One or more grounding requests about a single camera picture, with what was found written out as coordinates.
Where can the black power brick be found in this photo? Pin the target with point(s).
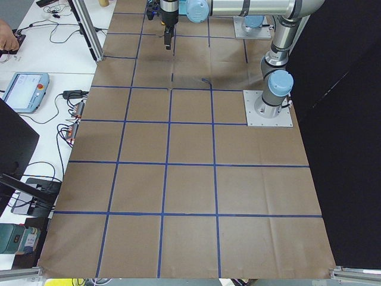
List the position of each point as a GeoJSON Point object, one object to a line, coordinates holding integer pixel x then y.
{"type": "Point", "coordinates": [72, 94]}

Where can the orange grey adapter box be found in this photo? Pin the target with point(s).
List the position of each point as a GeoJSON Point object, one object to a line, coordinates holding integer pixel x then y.
{"type": "Point", "coordinates": [77, 111]}

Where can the aluminium frame post left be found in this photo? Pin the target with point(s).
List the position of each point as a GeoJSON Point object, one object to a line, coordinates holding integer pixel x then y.
{"type": "Point", "coordinates": [84, 21]}

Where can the green device box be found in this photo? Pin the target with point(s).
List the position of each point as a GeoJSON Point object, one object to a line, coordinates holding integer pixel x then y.
{"type": "Point", "coordinates": [18, 239]}

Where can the wooden cylinder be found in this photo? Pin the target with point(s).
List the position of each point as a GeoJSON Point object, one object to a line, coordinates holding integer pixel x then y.
{"type": "Point", "coordinates": [104, 3]}

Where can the black monitor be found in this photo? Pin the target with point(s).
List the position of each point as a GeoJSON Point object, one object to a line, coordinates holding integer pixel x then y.
{"type": "Point", "coordinates": [18, 143]}

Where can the person hand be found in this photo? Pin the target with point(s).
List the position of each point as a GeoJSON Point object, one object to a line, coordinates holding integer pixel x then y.
{"type": "Point", "coordinates": [8, 42]}

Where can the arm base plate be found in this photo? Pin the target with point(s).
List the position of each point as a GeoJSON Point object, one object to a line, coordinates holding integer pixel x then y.
{"type": "Point", "coordinates": [251, 27]}
{"type": "Point", "coordinates": [259, 114]}

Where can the light blue plastic bin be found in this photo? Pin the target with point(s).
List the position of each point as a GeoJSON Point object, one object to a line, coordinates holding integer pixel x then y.
{"type": "Point", "coordinates": [182, 8]}

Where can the teach pendant tablet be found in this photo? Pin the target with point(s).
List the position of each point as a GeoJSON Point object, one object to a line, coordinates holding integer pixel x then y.
{"type": "Point", "coordinates": [25, 91]}

